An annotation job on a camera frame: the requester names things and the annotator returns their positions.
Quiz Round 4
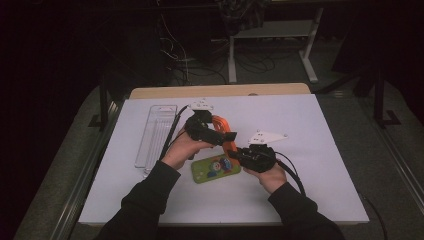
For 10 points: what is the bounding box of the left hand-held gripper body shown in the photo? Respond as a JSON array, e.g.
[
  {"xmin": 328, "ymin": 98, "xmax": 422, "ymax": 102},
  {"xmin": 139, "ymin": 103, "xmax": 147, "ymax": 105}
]
[{"xmin": 184, "ymin": 98, "xmax": 225, "ymax": 146}]

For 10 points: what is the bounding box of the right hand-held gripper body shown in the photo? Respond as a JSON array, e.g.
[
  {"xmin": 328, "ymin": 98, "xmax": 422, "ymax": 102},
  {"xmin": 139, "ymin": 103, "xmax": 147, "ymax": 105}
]
[{"xmin": 238, "ymin": 129, "xmax": 288, "ymax": 174}]

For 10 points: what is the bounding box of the person's right hand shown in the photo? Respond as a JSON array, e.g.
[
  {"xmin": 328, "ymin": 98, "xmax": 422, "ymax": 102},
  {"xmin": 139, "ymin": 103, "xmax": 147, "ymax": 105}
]
[{"xmin": 243, "ymin": 163, "xmax": 288, "ymax": 195}]

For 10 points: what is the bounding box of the right hand-held gripper cable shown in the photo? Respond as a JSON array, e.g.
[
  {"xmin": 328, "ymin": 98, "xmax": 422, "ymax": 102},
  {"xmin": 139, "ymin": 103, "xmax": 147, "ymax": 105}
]
[{"xmin": 274, "ymin": 151, "xmax": 307, "ymax": 197}]

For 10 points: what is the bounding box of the metal floor rail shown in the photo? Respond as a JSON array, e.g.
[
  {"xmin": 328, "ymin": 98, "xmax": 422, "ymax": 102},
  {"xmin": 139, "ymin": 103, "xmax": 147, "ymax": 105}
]
[
  {"xmin": 375, "ymin": 125, "xmax": 424, "ymax": 214},
  {"xmin": 49, "ymin": 99, "xmax": 123, "ymax": 240}
]

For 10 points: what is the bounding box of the black floor cable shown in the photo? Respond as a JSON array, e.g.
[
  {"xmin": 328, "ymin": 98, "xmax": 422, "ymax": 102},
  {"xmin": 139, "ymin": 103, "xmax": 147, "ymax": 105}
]
[{"xmin": 360, "ymin": 194, "xmax": 390, "ymax": 240}]

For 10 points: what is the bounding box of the bundle of floor cables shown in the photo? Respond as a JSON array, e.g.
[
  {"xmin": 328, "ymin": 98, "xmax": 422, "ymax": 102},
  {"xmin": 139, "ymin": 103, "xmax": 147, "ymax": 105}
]
[{"xmin": 156, "ymin": 13, "xmax": 288, "ymax": 86}]

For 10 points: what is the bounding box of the hand-held gripper cable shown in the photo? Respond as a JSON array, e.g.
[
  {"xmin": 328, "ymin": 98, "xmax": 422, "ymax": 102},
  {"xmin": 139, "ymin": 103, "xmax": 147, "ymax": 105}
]
[
  {"xmin": 158, "ymin": 105, "xmax": 190, "ymax": 162},
  {"xmin": 274, "ymin": 151, "xmax": 307, "ymax": 197}
]

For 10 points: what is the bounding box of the clear plastic tray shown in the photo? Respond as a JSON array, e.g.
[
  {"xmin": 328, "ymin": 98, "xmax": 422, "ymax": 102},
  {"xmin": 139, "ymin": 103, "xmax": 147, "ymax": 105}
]
[{"xmin": 134, "ymin": 104, "xmax": 179, "ymax": 178}]

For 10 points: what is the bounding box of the white metal desk frame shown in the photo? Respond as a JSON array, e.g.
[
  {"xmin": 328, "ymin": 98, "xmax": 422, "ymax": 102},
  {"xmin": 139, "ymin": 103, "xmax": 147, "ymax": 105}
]
[{"xmin": 227, "ymin": 7, "xmax": 325, "ymax": 85}]

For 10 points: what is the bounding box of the black metal stand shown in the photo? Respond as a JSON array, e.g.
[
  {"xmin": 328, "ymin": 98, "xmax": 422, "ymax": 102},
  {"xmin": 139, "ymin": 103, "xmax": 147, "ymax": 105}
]
[
  {"xmin": 87, "ymin": 73, "xmax": 112, "ymax": 130},
  {"xmin": 372, "ymin": 66, "xmax": 402, "ymax": 130}
]

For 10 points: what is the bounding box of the left hand-held gripper cable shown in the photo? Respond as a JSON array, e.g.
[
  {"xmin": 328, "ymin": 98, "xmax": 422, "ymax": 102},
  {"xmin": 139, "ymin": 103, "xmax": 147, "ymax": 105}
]
[{"xmin": 158, "ymin": 105, "xmax": 190, "ymax": 162}]

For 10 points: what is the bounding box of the green cartoon phone case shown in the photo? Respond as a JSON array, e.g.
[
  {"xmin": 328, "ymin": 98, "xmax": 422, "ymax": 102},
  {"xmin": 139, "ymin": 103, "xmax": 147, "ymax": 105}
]
[{"xmin": 190, "ymin": 153, "xmax": 242, "ymax": 185}]

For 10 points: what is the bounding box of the dark plaid cloth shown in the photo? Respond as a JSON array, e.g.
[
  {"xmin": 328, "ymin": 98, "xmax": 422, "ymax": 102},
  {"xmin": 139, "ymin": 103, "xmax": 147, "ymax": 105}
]
[{"xmin": 215, "ymin": 0, "xmax": 272, "ymax": 36}]

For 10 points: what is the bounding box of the person's left hand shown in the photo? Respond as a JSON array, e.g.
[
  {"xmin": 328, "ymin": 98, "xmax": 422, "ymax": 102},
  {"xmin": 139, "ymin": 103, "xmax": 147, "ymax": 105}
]
[{"xmin": 160, "ymin": 128, "xmax": 215, "ymax": 171}]

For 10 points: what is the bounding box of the orange phone case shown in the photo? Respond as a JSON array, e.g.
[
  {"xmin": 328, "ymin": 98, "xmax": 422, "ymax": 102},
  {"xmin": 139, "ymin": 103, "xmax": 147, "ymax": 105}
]
[{"xmin": 211, "ymin": 114, "xmax": 240, "ymax": 165}]

